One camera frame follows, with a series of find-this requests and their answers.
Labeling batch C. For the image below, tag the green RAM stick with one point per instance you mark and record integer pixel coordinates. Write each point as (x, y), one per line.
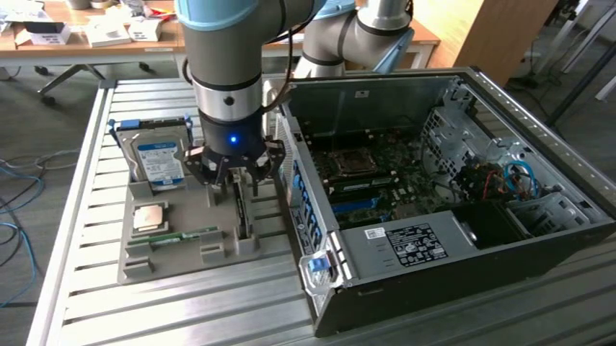
(183, 236)

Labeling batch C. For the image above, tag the open black PC case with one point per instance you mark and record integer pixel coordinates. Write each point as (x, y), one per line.
(432, 288)

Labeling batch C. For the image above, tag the green graphics card with fan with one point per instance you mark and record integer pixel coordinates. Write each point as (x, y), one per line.
(241, 212)

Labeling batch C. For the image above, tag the blue case latch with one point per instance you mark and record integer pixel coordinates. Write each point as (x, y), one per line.
(316, 265)

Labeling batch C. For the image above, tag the CPU socket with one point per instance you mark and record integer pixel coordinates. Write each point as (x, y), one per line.
(355, 161)

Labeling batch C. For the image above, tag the blue expansion slot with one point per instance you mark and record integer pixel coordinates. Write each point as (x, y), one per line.
(355, 206)

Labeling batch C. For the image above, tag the silver metal disk bay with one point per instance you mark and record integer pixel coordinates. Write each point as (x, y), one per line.
(547, 212)

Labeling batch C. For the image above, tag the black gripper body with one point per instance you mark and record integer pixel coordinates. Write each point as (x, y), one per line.
(231, 133)

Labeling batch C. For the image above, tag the flat white box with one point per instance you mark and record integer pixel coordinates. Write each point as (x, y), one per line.
(108, 36)

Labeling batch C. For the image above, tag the wooden cabinet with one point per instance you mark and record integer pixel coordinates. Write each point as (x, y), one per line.
(499, 39)

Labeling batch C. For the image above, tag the copper-topped CPU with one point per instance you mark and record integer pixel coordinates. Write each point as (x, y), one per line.
(148, 217)

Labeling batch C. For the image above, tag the wooden office desk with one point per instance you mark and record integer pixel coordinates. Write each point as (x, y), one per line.
(96, 50)

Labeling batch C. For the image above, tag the green motherboard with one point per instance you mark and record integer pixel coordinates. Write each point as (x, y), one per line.
(412, 180)

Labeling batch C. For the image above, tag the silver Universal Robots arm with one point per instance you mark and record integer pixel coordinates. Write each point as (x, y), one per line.
(225, 54)

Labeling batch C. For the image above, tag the grey power supply unit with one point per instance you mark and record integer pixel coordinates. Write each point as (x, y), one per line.
(375, 248)

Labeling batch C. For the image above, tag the white box with black lid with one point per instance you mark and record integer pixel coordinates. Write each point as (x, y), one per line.
(48, 34)

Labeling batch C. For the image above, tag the small white labelled box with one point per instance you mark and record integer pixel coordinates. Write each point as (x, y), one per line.
(144, 30)

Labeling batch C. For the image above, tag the tape roll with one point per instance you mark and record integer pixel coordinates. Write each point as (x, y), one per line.
(101, 3)

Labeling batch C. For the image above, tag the grey cup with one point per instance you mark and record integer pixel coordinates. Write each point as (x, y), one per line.
(78, 3)

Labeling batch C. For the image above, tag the hard disk in blue caddy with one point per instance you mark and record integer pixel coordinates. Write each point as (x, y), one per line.
(156, 162)

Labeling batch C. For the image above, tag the grey parts rack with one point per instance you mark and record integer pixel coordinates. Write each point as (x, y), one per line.
(187, 216)

